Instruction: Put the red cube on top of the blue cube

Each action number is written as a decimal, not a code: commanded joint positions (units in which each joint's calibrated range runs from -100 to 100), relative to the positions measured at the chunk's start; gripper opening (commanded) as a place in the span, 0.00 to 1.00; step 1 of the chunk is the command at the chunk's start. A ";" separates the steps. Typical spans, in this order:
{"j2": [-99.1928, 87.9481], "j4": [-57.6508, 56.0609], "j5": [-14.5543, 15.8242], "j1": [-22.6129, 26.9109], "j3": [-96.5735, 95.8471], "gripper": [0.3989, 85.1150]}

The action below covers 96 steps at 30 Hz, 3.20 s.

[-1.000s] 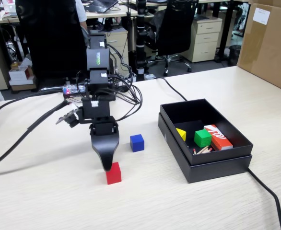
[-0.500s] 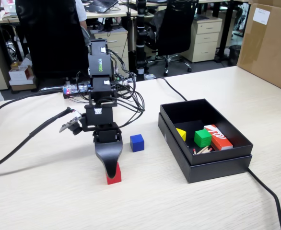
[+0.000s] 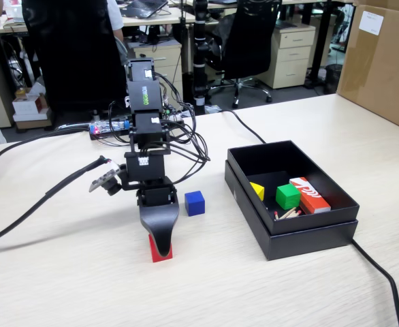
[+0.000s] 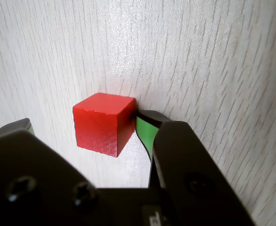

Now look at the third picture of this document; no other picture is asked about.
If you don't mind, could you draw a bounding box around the yellow triangular wooden block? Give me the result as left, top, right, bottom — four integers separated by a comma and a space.
249, 181, 266, 202

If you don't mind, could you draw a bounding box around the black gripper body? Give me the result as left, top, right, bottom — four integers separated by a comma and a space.
136, 183, 179, 208

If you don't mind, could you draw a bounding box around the white and red cardboard box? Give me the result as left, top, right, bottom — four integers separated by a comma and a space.
11, 87, 52, 119

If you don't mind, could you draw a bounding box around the black waste bin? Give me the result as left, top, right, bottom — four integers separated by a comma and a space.
323, 63, 343, 95

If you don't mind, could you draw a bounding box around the black pole with white bands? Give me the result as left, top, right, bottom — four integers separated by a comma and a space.
191, 0, 210, 115

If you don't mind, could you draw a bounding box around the red wooden cube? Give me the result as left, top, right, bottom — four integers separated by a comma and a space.
148, 234, 174, 264

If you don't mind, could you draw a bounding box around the black mesh office chair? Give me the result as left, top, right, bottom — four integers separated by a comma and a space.
208, 0, 283, 109

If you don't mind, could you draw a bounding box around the black open box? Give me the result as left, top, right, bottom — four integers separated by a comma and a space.
224, 159, 359, 262

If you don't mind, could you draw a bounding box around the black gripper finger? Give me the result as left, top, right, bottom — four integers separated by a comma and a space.
138, 196, 180, 259

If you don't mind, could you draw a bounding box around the beige office desk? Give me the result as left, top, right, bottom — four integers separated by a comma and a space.
0, 5, 227, 35

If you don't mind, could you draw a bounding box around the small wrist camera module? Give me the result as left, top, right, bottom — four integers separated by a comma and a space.
89, 163, 124, 197

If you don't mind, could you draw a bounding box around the green wooden cube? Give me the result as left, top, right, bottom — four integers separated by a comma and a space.
275, 184, 302, 211

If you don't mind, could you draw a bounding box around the thick black power cable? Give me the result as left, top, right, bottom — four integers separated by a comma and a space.
199, 108, 399, 327

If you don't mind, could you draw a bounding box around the small white desktop box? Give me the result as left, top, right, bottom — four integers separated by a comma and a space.
4, 5, 25, 22

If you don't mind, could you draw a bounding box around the black laptop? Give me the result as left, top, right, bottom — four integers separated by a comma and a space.
123, 0, 170, 20

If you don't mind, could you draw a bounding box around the person in white shirt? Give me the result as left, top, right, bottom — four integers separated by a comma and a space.
106, 0, 125, 42

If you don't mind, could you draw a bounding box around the blue wooden cube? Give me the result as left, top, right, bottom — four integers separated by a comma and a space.
184, 190, 206, 217

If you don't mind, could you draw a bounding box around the thick black sleeved camera cable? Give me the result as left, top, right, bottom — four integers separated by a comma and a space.
0, 124, 117, 247

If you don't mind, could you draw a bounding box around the black desk leg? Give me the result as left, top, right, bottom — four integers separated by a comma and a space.
308, 0, 333, 90

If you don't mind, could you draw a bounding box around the black high-back office chair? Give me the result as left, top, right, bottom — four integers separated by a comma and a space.
21, 0, 129, 113

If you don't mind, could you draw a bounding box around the controller board with red light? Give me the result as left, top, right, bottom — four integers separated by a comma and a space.
88, 119, 133, 141

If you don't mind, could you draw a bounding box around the red and white matchbox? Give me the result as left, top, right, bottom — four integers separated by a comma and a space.
289, 176, 332, 215

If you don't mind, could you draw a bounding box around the large brown cardboard carton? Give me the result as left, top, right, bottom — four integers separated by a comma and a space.
335, 0, 399, 136

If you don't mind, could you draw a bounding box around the black cardboard box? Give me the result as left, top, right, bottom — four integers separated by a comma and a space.
227, 139, 361, 236

